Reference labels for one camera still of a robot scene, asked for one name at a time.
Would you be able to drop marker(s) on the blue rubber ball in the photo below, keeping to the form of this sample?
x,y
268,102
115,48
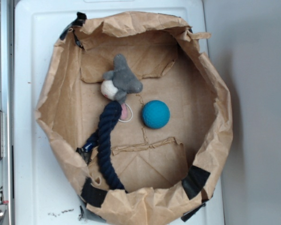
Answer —
x,y
155,114

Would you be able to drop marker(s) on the brown paper bag bin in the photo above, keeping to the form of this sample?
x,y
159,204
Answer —
x,y
168,58

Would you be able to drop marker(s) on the black tape bottom right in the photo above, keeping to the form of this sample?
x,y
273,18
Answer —
x,y
194,182

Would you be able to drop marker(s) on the aluminium frame rail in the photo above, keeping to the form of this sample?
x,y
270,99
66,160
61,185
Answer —
x,y
7,209

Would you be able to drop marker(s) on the black tape bottom left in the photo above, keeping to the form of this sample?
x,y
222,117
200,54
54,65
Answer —
x,y
92,195

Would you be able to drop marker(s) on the black tape top left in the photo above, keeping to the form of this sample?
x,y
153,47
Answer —
x,y
79,21

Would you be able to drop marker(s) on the black tape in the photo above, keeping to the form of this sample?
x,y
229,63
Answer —
x,y
194,182
79,21
92,195

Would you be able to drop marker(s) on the grey plush toy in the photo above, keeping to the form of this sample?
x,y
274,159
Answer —
x,y
120,82

